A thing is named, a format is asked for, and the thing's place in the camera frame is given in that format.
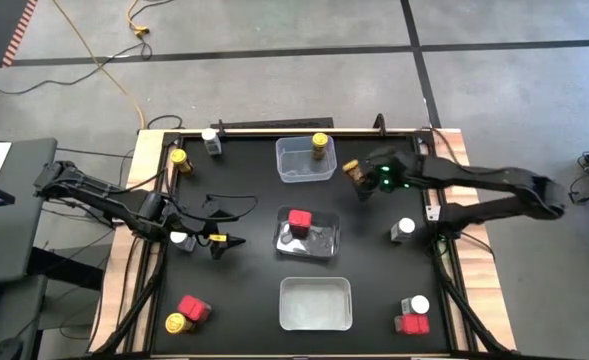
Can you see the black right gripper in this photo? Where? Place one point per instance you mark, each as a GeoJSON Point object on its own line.
{"type": "Point", "coordinates": [394, 165]}

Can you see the white-lid seasoning jar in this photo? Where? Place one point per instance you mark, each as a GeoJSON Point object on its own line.
{"type": "Point", "coordinates": [419, 304]}
{"type": "Point", "coordinates": [210, 137]}
{"type": "Point", "coordinates": [179, 238]}
{"type": "Point", "coordinates": [405, 226]}

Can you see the black table clamp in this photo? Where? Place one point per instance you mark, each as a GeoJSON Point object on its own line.
{"type": "Point", "coordinates": [380, 125]}

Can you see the yellow-lid spice jar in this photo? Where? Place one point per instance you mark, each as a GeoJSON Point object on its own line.
{"type": "Point", "coordinates": [351, 167]}
{"type": "Point", "coordinates": [175, 323]}
{"type": "Point", "coordinates": [180, 157]}
{"type": "Point", "coordinates": [319, 140]}

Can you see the smoky grey translucent bin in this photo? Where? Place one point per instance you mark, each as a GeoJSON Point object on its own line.
{"type": "Point", "coordinates": [324, 240]}

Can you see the white plastic bin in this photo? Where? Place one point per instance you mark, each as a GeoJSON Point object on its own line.
{"type": "Point", "coordinates": [314, 305]}

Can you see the long black strip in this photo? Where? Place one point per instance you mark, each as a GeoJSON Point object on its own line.
{"type": "Point", "coordinates": [274, 123]}

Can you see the grey desk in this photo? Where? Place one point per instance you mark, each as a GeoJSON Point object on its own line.
{"type": "Point", "coordinates": [24, 225]}

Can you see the clear plastic bin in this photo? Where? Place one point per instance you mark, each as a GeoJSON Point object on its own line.
{"type": "Point", "coordinates": [294, 167]}

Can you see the red-lid patterned spice tin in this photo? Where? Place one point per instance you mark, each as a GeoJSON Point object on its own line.
{"type": "Point", "coordinates": [191, 307]}
{"type": "Point", "coordinates": [300, 219]}
{"type": "Point", "coordinates": [414, 324]}

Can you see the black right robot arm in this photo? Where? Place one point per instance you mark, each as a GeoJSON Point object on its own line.
{"type": "Point", "coordinates": [474, 175]}

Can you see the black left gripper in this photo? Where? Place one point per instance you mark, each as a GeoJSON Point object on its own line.
{"type": "Point", "coordinates": [209, 235]}

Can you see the silver metal bracket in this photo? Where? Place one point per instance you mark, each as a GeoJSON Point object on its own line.
{"type": "Point", "coordinates": [431, 212]}

